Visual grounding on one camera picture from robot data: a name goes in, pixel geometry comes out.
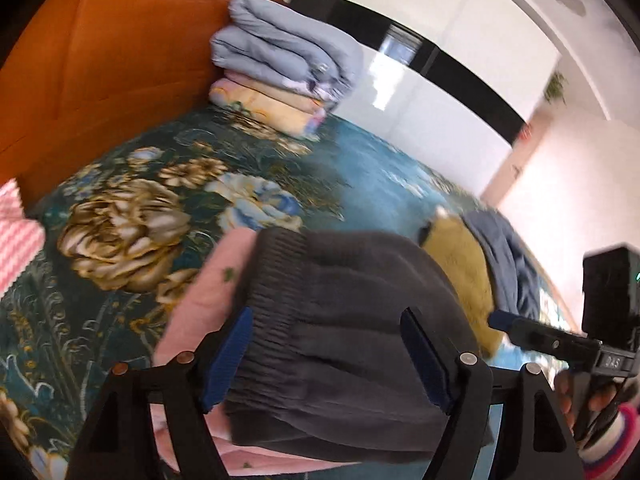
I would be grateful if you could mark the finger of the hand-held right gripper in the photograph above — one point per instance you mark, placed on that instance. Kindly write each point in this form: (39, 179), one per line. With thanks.
(545, 337)

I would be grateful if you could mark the white wardrobe with black stripe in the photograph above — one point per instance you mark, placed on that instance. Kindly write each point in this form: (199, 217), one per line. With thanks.
(440, 110)

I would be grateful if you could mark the wooden headboard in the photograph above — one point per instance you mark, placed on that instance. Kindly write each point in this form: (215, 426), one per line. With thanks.
(110, 60)

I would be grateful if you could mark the dark grey sweatpants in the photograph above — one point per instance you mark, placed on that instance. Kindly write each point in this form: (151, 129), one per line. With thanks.
(340, 310)

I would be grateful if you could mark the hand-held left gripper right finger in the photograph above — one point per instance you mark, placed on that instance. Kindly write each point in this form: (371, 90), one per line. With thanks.
(425, 360)

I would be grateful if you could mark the olive yellow garment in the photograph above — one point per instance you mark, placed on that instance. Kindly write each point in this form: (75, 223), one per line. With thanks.
(460, 260)

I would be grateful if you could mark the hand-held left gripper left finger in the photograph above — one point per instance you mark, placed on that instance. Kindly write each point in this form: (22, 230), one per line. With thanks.
(227, 360)

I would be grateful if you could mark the small green plant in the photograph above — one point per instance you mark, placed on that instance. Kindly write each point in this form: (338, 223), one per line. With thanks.
(555, 87)

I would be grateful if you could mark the person's right forearm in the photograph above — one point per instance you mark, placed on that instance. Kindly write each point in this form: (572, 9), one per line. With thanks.
(620, 442)

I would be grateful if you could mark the folded light blue quilt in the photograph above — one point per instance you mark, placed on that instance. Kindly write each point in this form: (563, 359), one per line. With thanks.
(280, 45)

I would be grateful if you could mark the person's right hand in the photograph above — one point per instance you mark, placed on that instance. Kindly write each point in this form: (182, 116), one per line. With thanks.
(565, 395)

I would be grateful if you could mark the floral teal bedspread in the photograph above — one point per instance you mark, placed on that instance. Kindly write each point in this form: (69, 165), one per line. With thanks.
(125, 220)

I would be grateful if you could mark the pink white checked cloth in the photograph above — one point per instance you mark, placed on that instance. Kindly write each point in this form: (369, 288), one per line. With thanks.
(17, 240)

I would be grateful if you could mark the pink garment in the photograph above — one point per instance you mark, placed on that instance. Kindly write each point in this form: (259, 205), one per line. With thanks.
(215, 280)

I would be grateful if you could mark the folded yellow floral blanket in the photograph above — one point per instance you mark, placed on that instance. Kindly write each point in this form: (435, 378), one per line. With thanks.
(270, 105)

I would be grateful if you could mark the grey-blue garment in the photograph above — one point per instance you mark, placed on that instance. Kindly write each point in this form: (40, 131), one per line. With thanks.
(505, 260)

